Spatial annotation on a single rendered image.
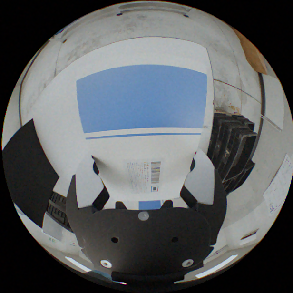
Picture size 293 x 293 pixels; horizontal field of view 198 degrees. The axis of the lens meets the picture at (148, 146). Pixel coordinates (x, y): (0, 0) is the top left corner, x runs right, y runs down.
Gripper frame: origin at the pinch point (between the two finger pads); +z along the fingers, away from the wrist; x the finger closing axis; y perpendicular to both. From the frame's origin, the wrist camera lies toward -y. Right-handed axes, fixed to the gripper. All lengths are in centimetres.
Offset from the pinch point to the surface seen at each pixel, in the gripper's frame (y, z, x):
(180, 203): 17.3, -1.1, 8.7
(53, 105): -8.5, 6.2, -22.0
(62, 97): -9.3, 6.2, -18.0
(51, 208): 40, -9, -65
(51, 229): 246, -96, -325
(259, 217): 157, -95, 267
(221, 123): 8, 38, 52
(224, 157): 28, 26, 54
